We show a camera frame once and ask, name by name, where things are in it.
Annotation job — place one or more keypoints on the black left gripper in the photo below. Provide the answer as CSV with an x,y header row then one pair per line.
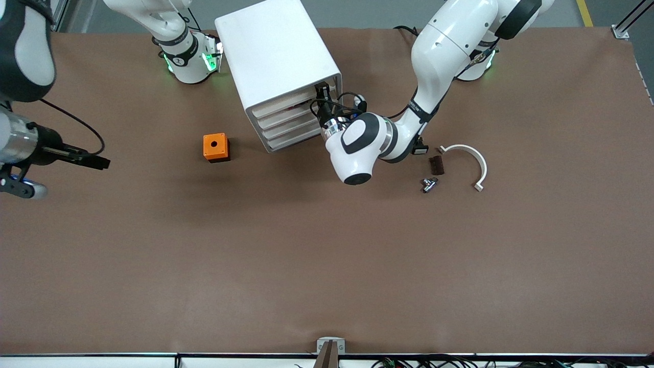
x,y
324,113

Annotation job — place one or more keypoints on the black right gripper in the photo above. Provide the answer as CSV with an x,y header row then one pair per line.
x,y
49,145

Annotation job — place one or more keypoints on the white drawer with red parts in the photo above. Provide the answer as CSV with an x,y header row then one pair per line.
x,y
286,104

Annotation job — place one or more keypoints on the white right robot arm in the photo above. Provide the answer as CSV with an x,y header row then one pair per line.
x,y
25,51

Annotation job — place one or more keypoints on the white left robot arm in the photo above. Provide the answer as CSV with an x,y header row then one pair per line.
x,y
449,36

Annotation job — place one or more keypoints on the orange button box with hole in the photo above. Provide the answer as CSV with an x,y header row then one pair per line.
x,y
214,146

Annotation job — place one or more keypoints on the brown terminal block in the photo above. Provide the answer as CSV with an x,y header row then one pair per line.
x,y
438,165

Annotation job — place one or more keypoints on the small black push-button switch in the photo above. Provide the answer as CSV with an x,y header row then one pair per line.
x,y
421,150

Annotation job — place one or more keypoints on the silver key switch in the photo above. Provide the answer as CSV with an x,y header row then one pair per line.
x,y
429,185

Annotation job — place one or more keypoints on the white curved plastic bracket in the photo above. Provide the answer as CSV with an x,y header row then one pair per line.
x,y
472,153

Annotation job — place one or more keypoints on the white table edge rail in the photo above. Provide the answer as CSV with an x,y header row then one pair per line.
x,y
102,361

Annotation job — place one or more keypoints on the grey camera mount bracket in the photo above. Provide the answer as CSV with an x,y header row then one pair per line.
x,y
330,341

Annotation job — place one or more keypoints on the aluminium frame profile with foot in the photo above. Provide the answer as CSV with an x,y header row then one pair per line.
x,y
622,31

